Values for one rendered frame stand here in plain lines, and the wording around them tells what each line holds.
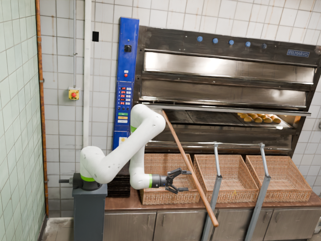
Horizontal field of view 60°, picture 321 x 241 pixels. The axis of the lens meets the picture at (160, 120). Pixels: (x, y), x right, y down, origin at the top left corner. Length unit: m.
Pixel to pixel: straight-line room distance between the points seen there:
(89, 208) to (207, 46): 1.75
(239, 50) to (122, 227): 2.00
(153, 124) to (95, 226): 0.78
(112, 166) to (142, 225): 1.30
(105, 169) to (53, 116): 1.33
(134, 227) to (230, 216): 0.94
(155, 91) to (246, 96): 0.95
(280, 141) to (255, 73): 0.92
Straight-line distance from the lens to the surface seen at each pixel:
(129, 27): 2.50
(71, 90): 2.59
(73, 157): 2.95
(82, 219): 1.90
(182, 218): 2.81
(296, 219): 3.42
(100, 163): 1.58
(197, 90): 2.78
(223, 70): 2.80
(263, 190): 2.85
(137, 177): 1.83
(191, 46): 2.67
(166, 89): 2.69
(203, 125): 2.94
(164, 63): 2.62
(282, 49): 3.06
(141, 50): 2.57
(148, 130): 1.59
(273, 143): 3.41
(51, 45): 2.59
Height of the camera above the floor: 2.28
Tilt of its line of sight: 22 degrees down
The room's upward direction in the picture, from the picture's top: 7 degrees clockwise
